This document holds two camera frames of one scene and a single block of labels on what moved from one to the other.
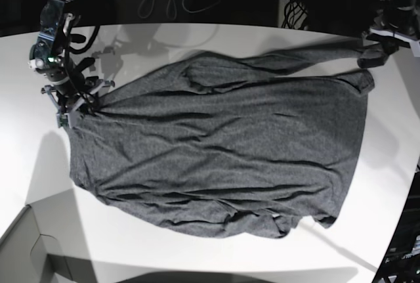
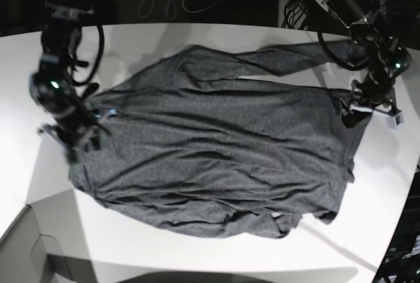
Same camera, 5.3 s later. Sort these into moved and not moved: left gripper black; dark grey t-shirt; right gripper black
Moved: left gripper black; right gripper black
Not moved: dark grey t-shirt
